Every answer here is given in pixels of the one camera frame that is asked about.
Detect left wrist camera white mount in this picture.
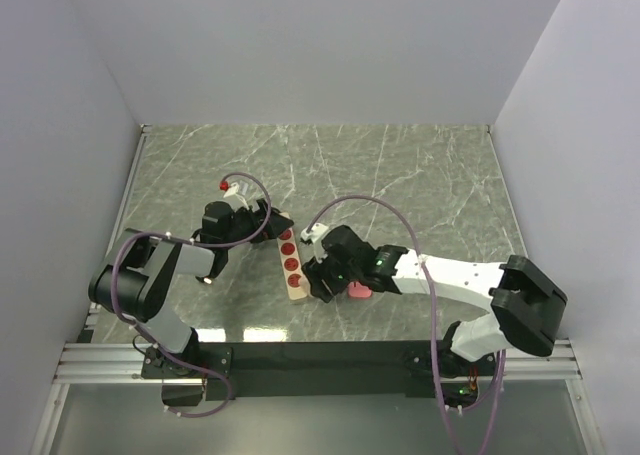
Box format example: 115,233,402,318
220,180,249,210

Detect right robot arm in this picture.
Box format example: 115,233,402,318
301,224,567,378

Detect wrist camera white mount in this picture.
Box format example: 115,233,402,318
300,222,330,247
220,180,249,210

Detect beige power strip red sockets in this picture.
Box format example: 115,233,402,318
277,226,310,303

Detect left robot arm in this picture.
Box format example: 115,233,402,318
88,199,294,377

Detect pink flat plug adapter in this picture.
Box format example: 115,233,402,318
347,282,372,299

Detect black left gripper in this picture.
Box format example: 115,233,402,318
222,198,294,249

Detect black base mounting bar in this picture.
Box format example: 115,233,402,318
141,340,497,398

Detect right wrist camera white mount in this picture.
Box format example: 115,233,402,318
300,222,330,247

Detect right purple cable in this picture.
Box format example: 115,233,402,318
307,195,507,455

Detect aluminium frame rail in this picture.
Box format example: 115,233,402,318
53,342,151,384

